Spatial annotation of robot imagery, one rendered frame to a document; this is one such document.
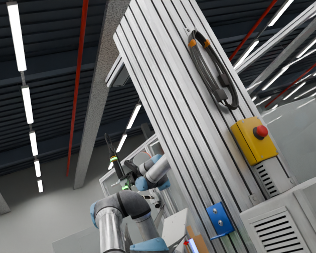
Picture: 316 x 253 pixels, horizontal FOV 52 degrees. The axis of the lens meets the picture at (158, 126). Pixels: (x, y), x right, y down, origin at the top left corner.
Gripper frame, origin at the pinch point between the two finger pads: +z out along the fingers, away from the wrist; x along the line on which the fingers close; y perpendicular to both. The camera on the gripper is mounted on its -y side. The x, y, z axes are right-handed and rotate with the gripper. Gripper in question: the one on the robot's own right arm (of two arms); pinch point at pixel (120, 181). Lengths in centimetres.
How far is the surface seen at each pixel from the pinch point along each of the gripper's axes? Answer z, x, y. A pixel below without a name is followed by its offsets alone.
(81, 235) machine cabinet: 447, 307, -33
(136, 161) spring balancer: 31, 60, -23
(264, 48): -104, 53, -36
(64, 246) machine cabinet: 467, 274, -23
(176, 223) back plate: 2, 39, 36
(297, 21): -128, 48, -36
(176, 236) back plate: 1, 32, 44
